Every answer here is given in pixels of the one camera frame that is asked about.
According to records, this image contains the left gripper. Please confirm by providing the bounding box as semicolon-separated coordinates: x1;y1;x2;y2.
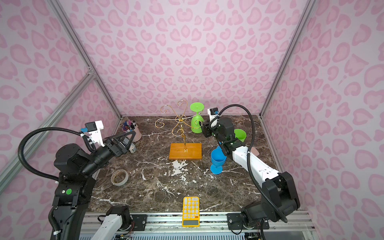
82;130;135;178

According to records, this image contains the green wine glass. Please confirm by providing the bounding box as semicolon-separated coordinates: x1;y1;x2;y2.
234;129;247;142
190;102;205;134

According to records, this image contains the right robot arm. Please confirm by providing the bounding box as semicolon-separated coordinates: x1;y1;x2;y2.
200;118;300;230

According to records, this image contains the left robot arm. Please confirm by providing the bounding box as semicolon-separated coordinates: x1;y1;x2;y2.
48;131;136;240

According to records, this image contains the orange wooden rack base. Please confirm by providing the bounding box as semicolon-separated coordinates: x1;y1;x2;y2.
169;143;202;160

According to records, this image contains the pink metal pen bucket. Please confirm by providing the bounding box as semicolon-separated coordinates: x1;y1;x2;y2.
122;120;142;143

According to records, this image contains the cream and blue stapler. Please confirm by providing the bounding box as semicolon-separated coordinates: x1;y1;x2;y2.
129;143;137;154

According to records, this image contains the tape roll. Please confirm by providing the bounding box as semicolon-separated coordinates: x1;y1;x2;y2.
111;170;129;187

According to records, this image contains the pink case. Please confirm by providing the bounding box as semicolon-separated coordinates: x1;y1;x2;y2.
251;147;260;157

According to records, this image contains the yellow calculator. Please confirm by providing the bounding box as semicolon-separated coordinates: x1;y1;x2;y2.
182;196;200;228

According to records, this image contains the gold wire glass rack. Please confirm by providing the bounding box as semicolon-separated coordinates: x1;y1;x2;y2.
155;100;195;144

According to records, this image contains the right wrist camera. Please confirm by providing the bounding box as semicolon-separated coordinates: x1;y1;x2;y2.
207;107;220;129

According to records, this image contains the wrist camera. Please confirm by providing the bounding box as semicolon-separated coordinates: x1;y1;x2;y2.
207;107;220;129
80;121;105;149

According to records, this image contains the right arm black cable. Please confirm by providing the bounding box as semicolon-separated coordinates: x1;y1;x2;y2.
209;104;289;224

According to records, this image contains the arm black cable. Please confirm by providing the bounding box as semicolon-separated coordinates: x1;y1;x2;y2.
209;104;289;224
17;127;97;182

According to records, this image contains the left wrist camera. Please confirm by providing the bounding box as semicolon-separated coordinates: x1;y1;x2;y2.
80;121;105;149

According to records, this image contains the aluminium front rail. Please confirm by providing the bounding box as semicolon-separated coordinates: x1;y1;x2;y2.
79;211;319;240

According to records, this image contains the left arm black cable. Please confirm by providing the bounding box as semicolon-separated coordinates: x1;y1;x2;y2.
17;127;97;182

